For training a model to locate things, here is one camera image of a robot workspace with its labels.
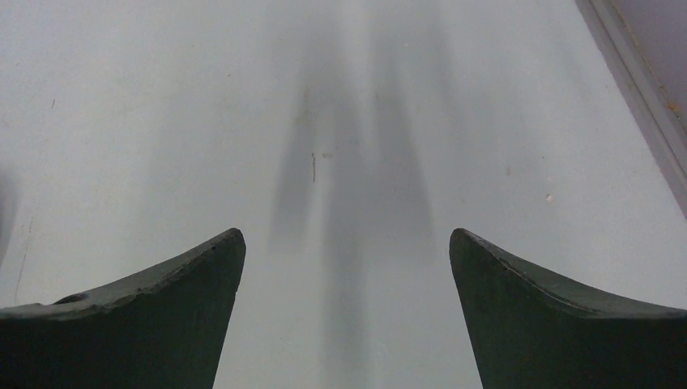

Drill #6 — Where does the aluminium frame rail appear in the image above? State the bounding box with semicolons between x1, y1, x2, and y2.
576;1;686;212

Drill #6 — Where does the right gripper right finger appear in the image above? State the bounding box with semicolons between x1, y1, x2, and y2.
449;229;686;388

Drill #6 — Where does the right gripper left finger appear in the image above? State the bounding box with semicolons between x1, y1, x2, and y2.
1;229;246;388

